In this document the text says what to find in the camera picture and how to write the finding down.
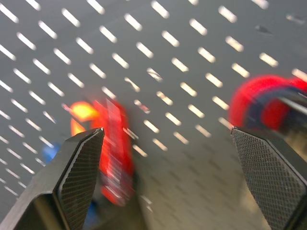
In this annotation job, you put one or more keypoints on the dark grey perforated pegboard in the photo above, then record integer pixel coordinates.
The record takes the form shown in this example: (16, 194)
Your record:
(168, 60)

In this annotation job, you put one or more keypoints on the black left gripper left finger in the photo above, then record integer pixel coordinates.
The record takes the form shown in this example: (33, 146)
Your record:
(43, 191)

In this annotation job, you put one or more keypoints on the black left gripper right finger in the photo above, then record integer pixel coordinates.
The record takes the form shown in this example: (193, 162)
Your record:
(271, 177)

